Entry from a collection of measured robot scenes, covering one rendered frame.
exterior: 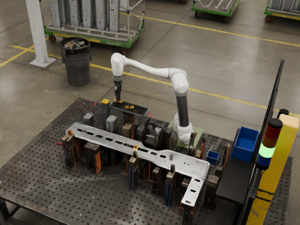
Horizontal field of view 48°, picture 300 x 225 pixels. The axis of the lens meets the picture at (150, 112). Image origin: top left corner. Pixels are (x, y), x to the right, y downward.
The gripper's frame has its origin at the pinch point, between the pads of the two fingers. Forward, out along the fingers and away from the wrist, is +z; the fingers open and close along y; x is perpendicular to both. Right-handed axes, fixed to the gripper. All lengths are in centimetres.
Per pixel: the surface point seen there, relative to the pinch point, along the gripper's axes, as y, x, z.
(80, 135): 40, -21, 24
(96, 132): 29.6, -9.1, 24.1
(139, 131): 19.4, 30.4, 17.1
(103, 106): 3.0, -14.6, 12.9
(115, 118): 16.5, 4.5, 13.1
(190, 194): 69, 94, 23
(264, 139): 105, 130, -75
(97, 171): 53, 3, 48
